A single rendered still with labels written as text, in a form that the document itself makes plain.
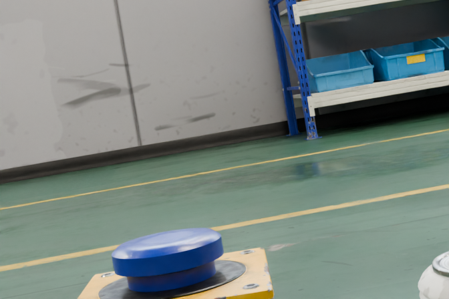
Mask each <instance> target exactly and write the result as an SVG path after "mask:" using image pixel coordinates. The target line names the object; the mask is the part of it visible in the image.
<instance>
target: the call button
mask: <svg viewBox="0 0 449 299"><path fill-rule="evenodd" d="M223 254H224V250H223V245H222V238H221V234H219V233H218V232H216V231H214V230H212V229H209V228H188V229H181V230H172V231H167V232H160V233H157V234H151V235H148V236H143V237H140V238H136V239H133V240H130V241H128V242H125V243H123V244H121V245H119V246H118V247H117V248H116V249H115V250H114V251H113V253H112V261H113V265H114V272H115V274H117V275H119V276H125V277H127V281H128V287H129V289H130V290H132V291H136V292H157V291H164V290H171V289H176V288H181V287H185V286H189V285H193V284H196V283H199V282H202V281H204V280H207V279H209V278H210V277H212V276H214V275H215V273H216V269H215V265H214V260H216V259H218V258H220V257H221V256H222V255H223Z"/></svg>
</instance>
